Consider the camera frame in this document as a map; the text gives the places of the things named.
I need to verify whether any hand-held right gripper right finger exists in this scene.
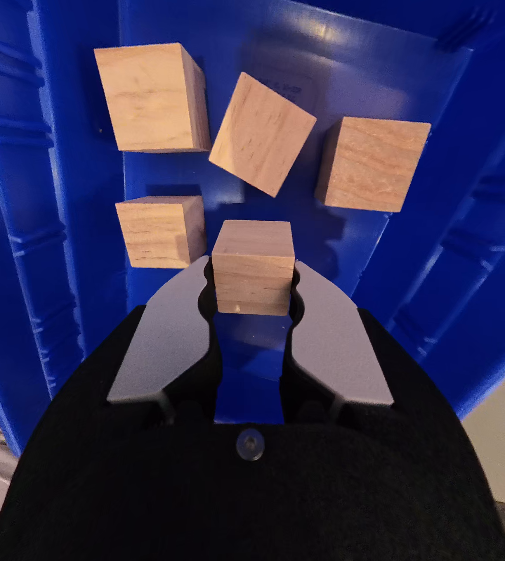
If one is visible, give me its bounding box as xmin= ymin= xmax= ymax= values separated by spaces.
xmin=280 ymin=261 xmax=394 ymax=423

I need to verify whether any blue plastic bin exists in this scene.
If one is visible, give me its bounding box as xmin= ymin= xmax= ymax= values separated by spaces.
xmin=0 ymin=0 xmax=505 ymax=458

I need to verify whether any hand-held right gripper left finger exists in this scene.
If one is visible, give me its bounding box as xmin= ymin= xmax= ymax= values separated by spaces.
xmin=106 ymin=255 xmax=223 ymax=423

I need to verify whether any wooden cube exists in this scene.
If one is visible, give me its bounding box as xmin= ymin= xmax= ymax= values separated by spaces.
xmin=94 ymin=42 xmax=212 ymax=153
xmin=315 ymin=117 xmax=432 ymax=213
xmin=211 ymin=220 xmax=295 ymax=316
xmin=115 ymin=195 xmax=207 ymax=269
xmin=209 ymin=72 xmax=317 ymax=198

